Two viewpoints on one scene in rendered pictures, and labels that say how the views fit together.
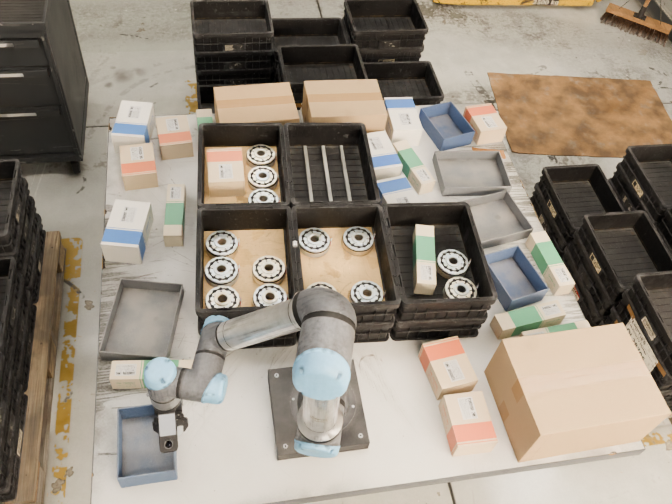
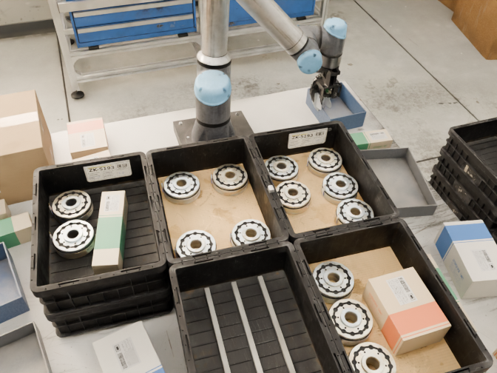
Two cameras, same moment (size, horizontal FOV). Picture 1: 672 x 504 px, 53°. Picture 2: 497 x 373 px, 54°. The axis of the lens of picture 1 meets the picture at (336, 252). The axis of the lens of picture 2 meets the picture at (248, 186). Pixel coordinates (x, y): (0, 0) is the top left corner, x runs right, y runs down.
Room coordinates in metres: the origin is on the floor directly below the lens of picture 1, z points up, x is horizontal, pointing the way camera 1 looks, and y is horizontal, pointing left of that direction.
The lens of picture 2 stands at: (2.15, 0.00, 1.87)
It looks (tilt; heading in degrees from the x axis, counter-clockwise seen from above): 47 degrees down; 176
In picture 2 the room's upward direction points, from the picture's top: 3 degrees clockwise
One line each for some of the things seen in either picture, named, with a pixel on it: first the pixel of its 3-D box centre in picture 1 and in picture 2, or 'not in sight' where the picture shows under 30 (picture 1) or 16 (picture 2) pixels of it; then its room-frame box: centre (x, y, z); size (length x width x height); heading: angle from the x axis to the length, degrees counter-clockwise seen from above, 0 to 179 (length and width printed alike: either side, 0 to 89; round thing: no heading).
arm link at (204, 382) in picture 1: (204, 380); (304, 40); (0.73, 0.27, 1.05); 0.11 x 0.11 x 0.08; 0
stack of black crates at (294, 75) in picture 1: (318, 100); not in sight; (2.68, 0.20, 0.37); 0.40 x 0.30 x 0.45; 107
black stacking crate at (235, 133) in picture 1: (242, 175); (378, 310); (1.61, 0.36, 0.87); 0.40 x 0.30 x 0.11; 13
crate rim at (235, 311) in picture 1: (246, 257); (318, 175); (1.22, 0.27, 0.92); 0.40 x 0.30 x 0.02; 13
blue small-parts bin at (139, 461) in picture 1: (147, 443); (334, 106); (0.67, 0.43, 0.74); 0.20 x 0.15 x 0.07; 18
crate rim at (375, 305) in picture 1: (343, 254); (212, 194); (1.29, -0.02, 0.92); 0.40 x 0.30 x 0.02; 13
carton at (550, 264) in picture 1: (549, 262); not in sight; (1.54, -0.76, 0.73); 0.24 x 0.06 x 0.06; 22
